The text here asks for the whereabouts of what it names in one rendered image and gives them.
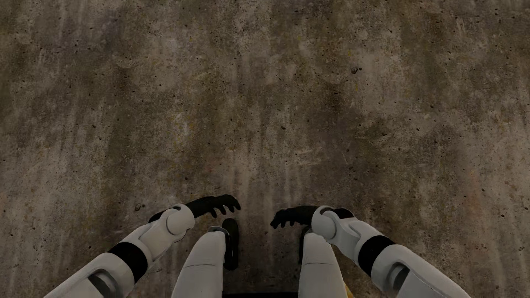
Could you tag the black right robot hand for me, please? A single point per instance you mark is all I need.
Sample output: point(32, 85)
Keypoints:
point(295, 215)

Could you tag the white right robot leg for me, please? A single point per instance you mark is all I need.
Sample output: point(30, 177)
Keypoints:
point(321, 267)

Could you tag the black left robot foot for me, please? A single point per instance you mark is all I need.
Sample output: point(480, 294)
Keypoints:
point(231, 244)

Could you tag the white left robot leg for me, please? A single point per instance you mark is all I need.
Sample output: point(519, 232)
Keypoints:
point(203, 265)

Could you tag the white robot leg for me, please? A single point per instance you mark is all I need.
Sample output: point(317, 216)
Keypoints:
point(203, 265)
point(321, 267)

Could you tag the yellow chair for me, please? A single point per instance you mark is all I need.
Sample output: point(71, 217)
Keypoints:
point(349, 292)

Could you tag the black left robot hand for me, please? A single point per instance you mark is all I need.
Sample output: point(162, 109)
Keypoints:
point(209, 204)

